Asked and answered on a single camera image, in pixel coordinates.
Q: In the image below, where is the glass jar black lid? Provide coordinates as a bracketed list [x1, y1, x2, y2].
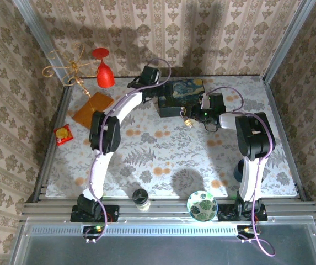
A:
[131, 188, 151, 212]

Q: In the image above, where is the leaf pattern bowl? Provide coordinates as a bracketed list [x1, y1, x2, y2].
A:
[186, 190, 218, 222]

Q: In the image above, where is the gold wire stand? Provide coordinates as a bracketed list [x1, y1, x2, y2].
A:
[41, 43, 115, 130]

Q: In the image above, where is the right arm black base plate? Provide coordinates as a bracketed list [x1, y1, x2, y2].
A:
[217, 204, 268, 222]

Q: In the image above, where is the red yellow snack packet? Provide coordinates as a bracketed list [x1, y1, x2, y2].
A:
[53, 123, 74, 146]

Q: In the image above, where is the left small controller board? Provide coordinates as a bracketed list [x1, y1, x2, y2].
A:
[82, 224, 111, 243]

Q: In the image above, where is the red wine glass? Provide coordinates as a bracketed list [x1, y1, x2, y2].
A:
[91, 47, 116, 89]

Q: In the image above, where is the brass padlock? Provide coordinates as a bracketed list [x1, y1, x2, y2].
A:
[179, 108, 196, 129]

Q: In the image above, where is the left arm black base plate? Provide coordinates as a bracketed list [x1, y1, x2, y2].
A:
[69, 204, 120, 223]

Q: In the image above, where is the aluminium side rail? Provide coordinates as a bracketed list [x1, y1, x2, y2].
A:
[32, 85, 74, 204]
[262, 77, 313, 202]

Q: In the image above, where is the slotted cable duct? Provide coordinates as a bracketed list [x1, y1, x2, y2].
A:
[29, 222, 243, 236]

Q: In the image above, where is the floral fern table mat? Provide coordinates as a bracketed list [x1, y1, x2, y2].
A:
[45, 76, 298, 198]

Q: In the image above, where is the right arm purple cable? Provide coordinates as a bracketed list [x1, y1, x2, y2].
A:
[206, 87, 276, 257]

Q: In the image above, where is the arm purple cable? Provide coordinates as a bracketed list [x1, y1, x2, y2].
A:
[206, 87, 276, 257]
[84, 57, 173, 243]

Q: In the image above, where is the aluminium frame cross rail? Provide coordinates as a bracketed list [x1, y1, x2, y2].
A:
[19, 196, 316, 223]

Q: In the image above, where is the right small controller board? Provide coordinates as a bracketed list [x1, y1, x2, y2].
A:
[236, 224, 261, 243]

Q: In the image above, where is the small controller board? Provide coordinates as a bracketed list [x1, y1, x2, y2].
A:
[236, 224, 261, 243]
[82, 224, 111, 243]

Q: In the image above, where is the starry night painted box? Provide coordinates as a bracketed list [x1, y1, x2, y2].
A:
[157, 78, 207, 118]

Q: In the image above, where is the dark blue cup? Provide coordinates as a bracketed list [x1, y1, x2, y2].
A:
[233, 160, 245, 183]

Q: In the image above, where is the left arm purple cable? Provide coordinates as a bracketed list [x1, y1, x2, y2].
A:
[84, 57, 173, 243]

